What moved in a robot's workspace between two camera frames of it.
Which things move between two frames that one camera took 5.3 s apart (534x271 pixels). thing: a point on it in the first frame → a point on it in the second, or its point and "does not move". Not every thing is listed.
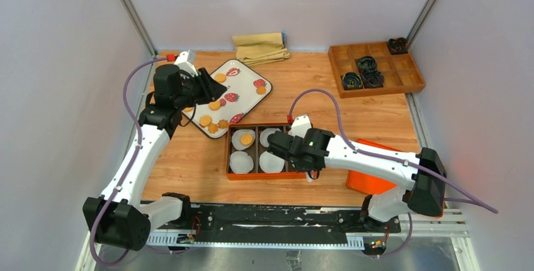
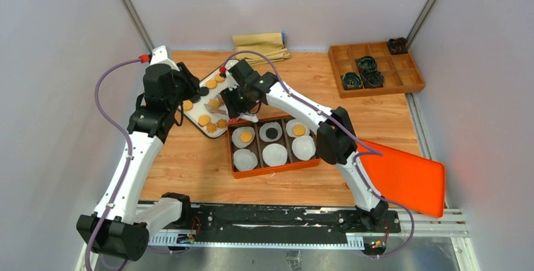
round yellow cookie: (214, 106) does not move
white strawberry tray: (245, 89) does not move
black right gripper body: (300, 167) → (238, 100)
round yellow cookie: (204, 120) does not move
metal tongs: (308, 178) → (215, 110)
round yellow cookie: (246, 139) does not move
